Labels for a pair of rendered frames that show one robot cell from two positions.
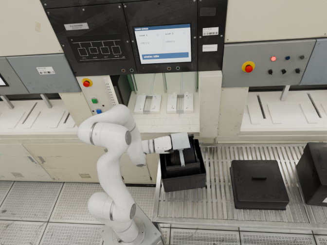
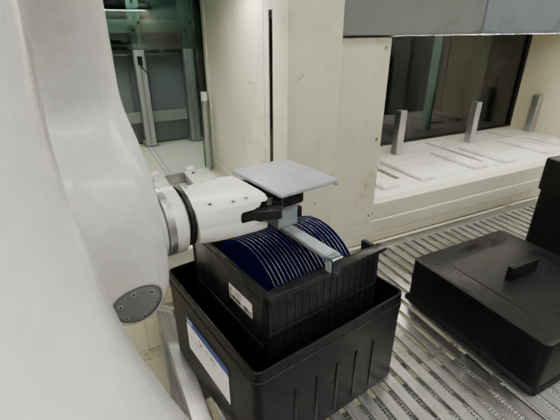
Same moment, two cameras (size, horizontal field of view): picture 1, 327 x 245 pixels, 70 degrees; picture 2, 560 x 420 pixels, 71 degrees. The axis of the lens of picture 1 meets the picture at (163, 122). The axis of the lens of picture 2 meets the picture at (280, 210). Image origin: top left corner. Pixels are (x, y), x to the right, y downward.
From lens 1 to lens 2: 1.03 m
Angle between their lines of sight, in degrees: 37
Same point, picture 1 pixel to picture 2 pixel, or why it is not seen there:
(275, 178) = (546, 260)
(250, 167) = (474, 258)
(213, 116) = (324, 139)
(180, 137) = (279, 170)
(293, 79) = (472, 16)
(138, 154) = (131, 198)
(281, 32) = not seen: outside the picture
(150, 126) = not seen: hidden behind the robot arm
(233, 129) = (360, 199)
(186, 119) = not seen: hidden behind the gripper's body
